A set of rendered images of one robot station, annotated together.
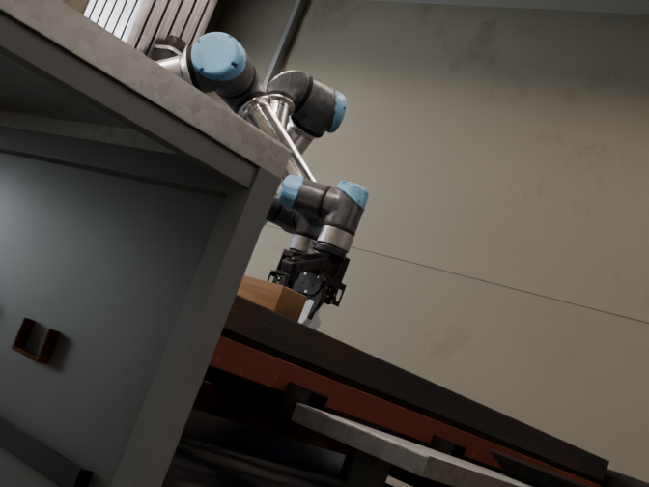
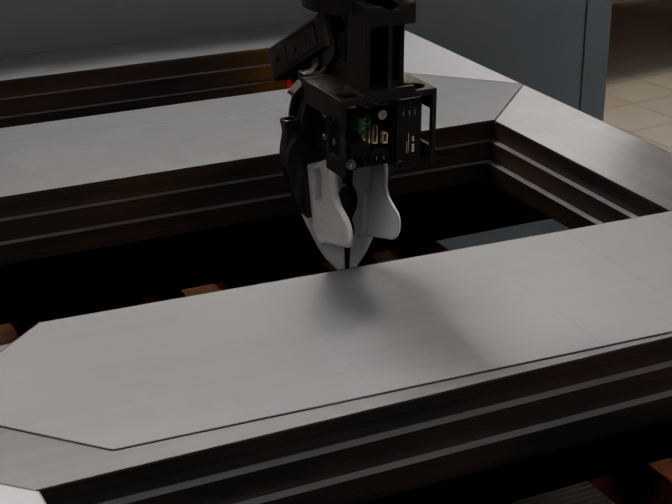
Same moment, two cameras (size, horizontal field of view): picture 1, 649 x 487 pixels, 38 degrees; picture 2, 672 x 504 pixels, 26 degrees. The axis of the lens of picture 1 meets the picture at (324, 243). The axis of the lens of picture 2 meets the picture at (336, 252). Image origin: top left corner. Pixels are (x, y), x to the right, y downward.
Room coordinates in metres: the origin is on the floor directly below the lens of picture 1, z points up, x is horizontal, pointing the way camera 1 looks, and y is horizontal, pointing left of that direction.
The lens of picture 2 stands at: (2.38, -0.92, 1.28)
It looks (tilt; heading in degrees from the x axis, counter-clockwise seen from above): 23 degrees down; 110
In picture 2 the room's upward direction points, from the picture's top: straight up
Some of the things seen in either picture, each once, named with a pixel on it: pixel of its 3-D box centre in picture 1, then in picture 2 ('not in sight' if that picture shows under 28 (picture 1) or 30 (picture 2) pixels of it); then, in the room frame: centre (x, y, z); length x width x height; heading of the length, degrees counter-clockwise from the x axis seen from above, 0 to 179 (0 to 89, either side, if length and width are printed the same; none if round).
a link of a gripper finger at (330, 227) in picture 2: (310, 321); (336, 224); (2.05, -0.03, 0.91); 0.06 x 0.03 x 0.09; 136
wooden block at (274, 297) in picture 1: (268, 299); not in sight; (1.61, 0.06, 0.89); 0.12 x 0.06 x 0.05; 41
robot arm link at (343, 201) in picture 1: (345, 208); not in sight; (2.06, -0.02, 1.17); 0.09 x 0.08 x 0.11; 75
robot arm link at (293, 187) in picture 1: (307, 197); not in sight; (2.10, 0.07, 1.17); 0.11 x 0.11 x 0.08; 75
